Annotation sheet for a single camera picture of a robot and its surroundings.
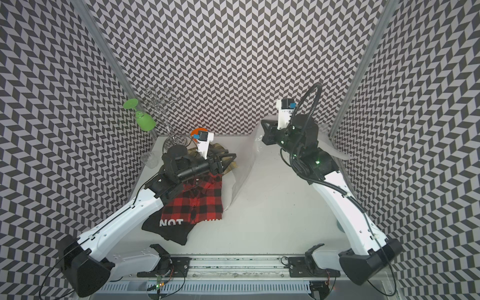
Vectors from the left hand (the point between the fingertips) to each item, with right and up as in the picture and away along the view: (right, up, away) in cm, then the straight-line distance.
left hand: (231, 155), depth 67 cm
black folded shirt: (-26, -33, +14) cm, 44 cm away
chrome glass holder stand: (-42, +31, +35) cm, 63 cm away
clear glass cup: (-51, -4, +40) cm, 65 cm away
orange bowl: (-28, +14, +51) cm, 60 cm away
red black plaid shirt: (-17, -21, +19) cm, 33 cm away
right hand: (+11, +10, -3) cm, 15 cm away
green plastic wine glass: (-52, +18, +35) cm, 65 cm away
